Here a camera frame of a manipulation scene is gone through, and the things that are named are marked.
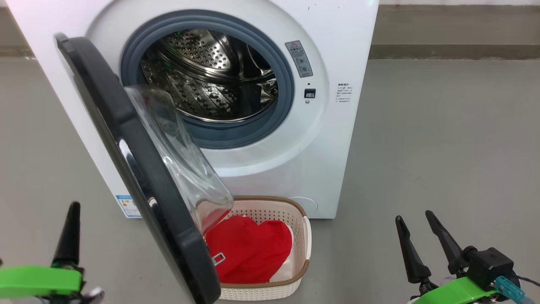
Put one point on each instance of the white front-load washing machine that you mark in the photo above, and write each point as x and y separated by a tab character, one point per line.
337	139

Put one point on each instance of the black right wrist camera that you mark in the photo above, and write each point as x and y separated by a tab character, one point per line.
489	266

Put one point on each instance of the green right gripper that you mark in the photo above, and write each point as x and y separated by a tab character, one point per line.
455	293

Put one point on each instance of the grey warning sticker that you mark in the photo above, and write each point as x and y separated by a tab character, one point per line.
299	59

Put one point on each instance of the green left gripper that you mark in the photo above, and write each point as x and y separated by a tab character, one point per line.
38	280

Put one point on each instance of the cream perforated laundry basket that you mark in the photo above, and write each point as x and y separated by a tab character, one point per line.
301	236

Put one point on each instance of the black glass washing machine door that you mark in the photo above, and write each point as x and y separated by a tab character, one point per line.
139	177

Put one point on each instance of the blue energy label sticker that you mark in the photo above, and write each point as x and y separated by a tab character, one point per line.
128	207

